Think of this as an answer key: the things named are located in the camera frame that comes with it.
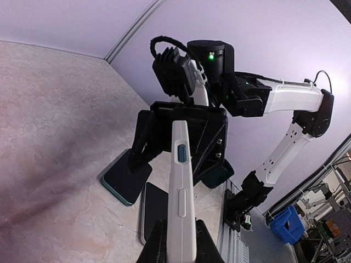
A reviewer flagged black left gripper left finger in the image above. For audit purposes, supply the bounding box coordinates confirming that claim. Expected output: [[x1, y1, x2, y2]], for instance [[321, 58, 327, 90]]
[[136, 220, 167, 263]]

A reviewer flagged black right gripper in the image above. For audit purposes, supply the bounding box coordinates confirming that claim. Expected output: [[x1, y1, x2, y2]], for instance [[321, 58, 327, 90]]
[[128, 101, 228, 185]]

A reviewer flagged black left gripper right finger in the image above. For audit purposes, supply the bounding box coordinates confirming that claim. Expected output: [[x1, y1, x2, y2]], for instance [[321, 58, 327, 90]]
[[196, 219, 224, 263]]

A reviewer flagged clear phone case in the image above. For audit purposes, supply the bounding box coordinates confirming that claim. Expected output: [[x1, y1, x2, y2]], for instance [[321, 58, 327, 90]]
[[166, 121, 196, 262]]

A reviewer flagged black phone front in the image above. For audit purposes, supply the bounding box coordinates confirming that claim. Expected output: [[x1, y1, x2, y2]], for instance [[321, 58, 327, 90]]
[[140, 182, 168, 245]]

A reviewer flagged black phone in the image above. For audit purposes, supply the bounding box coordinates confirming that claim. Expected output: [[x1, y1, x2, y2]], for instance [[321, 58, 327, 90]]
[[100, 149, 152, 206], [140, 182, 168, 245]]

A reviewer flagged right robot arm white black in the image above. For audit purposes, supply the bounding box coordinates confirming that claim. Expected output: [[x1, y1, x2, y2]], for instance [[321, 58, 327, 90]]
[[127, 36, 334, 218]]

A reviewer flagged black phone middle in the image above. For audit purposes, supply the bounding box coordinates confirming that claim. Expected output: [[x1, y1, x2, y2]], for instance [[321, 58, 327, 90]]
[[100, 149, 152, 206]]

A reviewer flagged dark green cup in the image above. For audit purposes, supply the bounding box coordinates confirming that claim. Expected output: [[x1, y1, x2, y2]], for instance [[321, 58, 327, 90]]
[[201, 159, 235, 189]]

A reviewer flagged blue storage bin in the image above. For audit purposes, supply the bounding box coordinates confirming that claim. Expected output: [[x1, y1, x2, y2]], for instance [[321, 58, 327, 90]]
[[270, 205, 305, 245]]

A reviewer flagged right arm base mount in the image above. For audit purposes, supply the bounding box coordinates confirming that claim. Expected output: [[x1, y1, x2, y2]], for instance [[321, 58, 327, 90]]
[[223, 189, 253, 232]]

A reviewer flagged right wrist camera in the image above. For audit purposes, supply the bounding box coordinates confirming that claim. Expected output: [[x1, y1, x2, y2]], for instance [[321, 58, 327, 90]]
[[152, 47, 209, 106]]

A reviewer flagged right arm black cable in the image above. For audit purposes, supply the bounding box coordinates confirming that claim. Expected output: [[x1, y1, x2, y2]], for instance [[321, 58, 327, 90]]
[[149, 36, 203, 72]]

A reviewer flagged right aluminium frame post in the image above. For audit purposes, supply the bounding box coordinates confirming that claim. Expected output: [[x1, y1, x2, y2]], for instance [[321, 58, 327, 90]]
[[104, 0, 165, 64]]

